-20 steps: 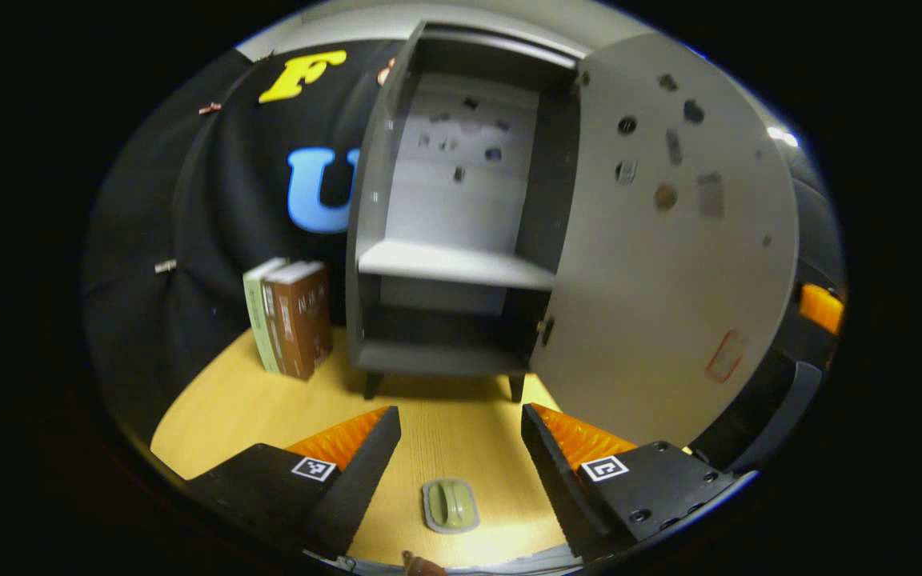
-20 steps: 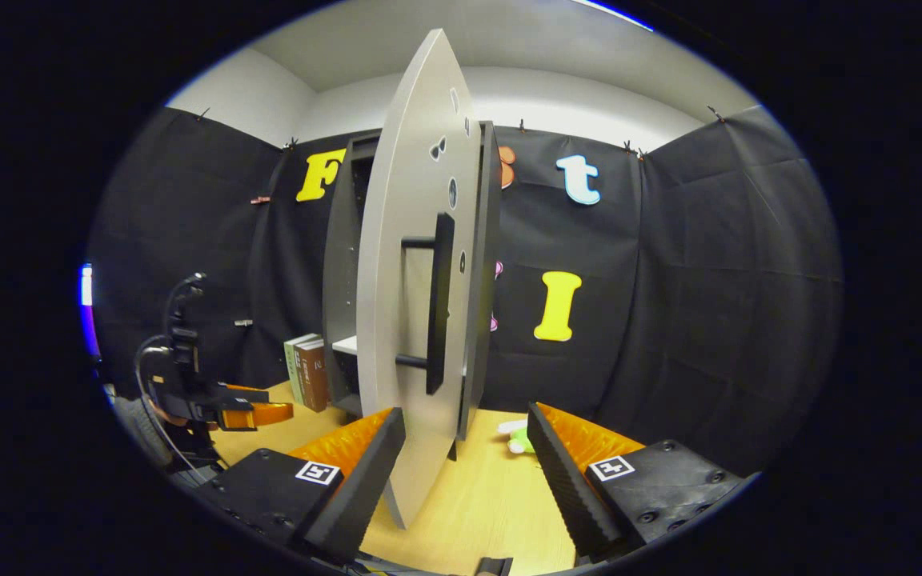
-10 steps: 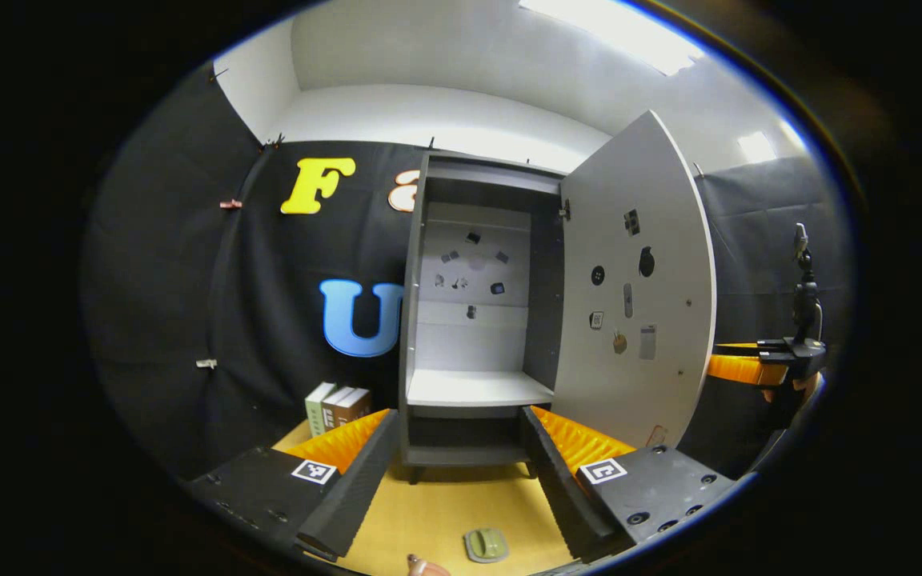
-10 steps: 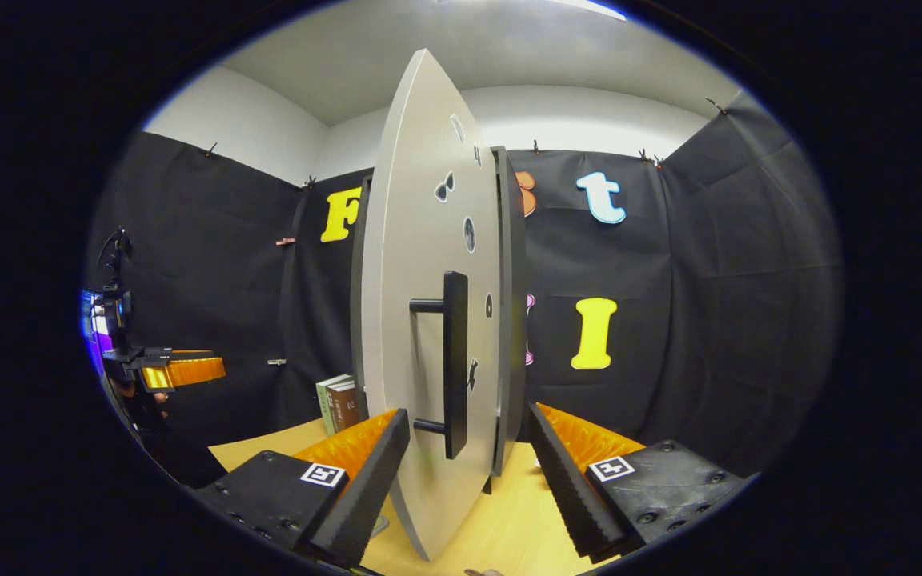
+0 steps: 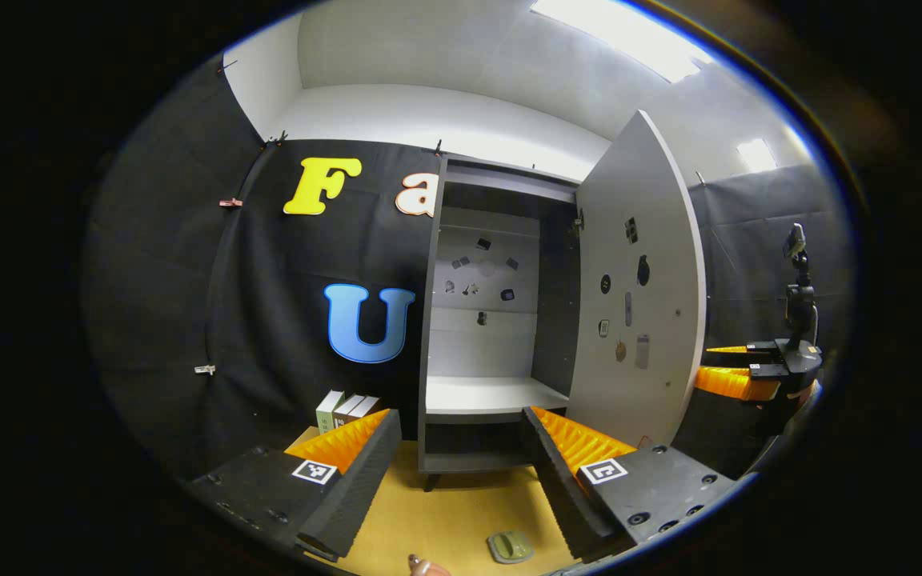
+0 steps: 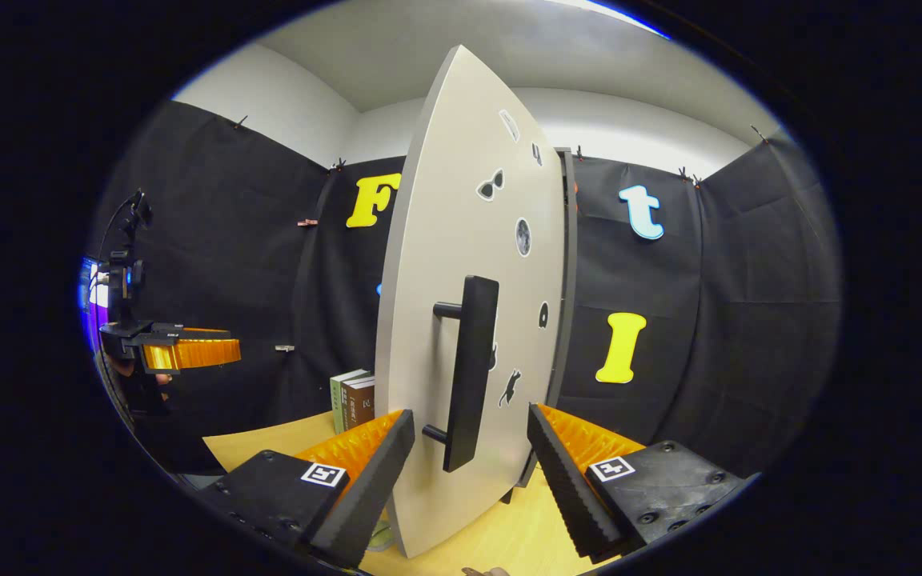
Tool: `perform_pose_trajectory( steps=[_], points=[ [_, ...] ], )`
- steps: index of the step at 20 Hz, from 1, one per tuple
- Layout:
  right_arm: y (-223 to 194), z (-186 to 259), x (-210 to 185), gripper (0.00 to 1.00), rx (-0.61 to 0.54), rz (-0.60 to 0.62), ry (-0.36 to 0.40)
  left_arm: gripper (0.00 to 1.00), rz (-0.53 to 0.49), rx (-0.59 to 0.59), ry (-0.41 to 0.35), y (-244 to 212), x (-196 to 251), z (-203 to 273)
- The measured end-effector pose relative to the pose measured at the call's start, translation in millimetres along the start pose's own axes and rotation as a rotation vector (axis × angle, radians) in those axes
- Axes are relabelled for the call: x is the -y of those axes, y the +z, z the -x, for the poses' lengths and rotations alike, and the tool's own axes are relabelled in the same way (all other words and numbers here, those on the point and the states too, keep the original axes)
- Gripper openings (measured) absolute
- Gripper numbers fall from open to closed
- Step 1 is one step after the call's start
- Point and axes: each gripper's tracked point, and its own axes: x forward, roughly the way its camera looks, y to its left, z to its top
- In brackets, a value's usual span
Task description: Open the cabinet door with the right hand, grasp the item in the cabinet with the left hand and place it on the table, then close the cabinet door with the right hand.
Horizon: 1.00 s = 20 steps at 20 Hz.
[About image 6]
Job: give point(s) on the glowing screen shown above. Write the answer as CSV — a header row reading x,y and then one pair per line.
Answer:
x,y
91,312

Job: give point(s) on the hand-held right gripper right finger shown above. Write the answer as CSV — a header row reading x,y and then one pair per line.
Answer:
x,y
563,492

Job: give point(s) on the green book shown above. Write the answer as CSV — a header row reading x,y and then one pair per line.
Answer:
x,y
338,400

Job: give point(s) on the black backdrop cloth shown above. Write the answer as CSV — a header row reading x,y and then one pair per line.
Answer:
x,y
749,320

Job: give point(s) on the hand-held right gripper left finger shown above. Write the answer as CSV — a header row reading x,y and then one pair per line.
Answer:
x,y
377,492

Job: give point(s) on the brown book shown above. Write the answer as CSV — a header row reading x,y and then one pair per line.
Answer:
x,y
361,404

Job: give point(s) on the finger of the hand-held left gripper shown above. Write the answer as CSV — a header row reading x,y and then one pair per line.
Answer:
x,y
197,354
161,332

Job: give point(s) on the beige cabinet door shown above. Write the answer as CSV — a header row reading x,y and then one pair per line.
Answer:
x,y
437,240

